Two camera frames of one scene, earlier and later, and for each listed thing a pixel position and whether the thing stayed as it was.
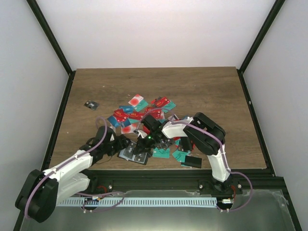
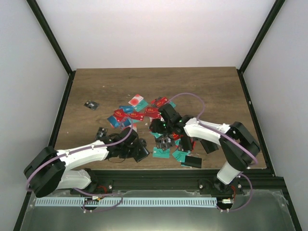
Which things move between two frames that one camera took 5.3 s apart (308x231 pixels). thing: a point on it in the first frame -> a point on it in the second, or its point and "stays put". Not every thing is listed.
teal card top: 141,105 stays put
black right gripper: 143,147 -> 156,127
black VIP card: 91,104 stays put
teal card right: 171,105 stays put
